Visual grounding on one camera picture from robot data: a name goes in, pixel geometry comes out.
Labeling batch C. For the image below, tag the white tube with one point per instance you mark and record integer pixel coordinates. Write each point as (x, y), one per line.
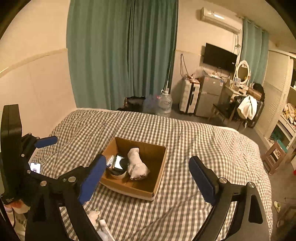
(103, 229)

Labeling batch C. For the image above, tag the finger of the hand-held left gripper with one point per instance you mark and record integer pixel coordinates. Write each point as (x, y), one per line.
(47, 141)

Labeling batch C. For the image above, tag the oval white vanity mirror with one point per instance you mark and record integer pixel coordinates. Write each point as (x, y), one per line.
(242, 71)

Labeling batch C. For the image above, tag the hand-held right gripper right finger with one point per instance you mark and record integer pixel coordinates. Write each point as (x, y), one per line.
(203, 183)

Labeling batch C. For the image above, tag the black device with screen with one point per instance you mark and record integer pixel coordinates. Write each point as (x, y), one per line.
(120, 162)

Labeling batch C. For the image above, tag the black wall television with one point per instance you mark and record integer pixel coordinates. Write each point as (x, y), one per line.
(219, 56)

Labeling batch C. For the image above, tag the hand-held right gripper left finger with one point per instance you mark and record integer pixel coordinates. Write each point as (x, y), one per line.
(91, 179)

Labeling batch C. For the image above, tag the pale slipper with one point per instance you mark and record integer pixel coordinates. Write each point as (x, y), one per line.
(277, 206)

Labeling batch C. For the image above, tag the pink plastic stool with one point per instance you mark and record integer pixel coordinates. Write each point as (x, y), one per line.
(272, 157)

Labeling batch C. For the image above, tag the brown cardboard box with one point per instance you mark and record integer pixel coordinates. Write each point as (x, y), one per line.
(148, 180)

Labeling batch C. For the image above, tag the grey checkered bed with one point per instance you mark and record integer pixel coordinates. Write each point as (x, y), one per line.
(196, 139)

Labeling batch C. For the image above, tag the white bag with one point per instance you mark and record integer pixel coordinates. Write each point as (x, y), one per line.
(248, 107)

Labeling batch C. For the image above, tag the white crumpled cloth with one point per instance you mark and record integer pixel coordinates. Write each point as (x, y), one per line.
(94, 216)

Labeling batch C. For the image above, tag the person's left hand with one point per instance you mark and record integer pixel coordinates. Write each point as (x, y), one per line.
(18, 206)

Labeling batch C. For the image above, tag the silver small refrigerator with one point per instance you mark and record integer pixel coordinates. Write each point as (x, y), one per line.
(209, 97)

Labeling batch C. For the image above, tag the narrow green curtain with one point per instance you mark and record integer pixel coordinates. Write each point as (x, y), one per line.
(253, 51)

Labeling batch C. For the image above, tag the wide green curtain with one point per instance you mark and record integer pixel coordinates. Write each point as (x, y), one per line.
(111, 53)

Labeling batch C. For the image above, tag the white suitcase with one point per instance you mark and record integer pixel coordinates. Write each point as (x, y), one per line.
(189, 97)

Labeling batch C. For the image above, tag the smartphone with lit screen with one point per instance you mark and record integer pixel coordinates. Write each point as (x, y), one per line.
(35, 167)

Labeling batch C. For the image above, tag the white vanity table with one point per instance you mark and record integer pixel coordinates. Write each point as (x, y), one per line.
(233, 91)

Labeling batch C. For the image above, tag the white air conditioner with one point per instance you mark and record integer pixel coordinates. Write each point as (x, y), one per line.
(219, 19)

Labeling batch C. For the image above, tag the clear plastic bag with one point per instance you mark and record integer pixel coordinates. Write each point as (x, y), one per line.
(150, 103)

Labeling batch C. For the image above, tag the white louvred wardrobe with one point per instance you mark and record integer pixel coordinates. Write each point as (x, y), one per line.
(274, 97)

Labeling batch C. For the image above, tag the dark chair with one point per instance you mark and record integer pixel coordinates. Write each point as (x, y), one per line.
(223, 110)

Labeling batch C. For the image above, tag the clear water jug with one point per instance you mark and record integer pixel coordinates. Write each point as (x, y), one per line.
(163, 104)

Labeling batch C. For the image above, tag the roll of tape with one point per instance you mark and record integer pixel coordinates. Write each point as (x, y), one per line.
(118, 175)

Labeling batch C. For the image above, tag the white sock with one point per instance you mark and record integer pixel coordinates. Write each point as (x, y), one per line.
(136, 164)

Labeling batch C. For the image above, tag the black fluffy bag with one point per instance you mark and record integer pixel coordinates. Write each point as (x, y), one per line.
(259, 89)

